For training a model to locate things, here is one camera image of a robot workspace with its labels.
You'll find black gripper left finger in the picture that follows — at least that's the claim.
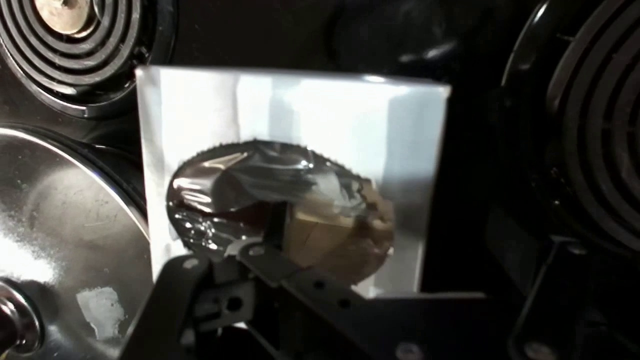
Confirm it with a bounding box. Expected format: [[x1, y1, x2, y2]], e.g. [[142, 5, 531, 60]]
[[118, 198, 428, 360]]

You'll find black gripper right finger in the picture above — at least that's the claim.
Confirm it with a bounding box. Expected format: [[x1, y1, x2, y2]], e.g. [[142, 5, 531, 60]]
[[484, 202, 602, 360]]

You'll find pale blue grey tissue box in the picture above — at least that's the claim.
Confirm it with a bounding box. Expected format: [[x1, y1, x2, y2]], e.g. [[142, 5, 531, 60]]
[[134, 65, 457, 300]]

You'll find glass pan lid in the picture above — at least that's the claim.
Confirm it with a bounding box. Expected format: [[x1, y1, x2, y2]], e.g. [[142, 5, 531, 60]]
[[0, 127, 156, 360]]

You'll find large black coil burner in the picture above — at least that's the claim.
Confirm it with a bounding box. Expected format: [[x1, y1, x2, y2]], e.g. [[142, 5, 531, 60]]
[[499, 0, 640, 264]]

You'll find small coil burner silver centre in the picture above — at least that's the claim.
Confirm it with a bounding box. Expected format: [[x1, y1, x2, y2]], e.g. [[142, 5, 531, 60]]
[[0, 0, 146, 121]]

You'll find black electric stove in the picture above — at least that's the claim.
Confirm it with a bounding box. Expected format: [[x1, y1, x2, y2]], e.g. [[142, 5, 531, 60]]
[[0, 0, 640, 360]]

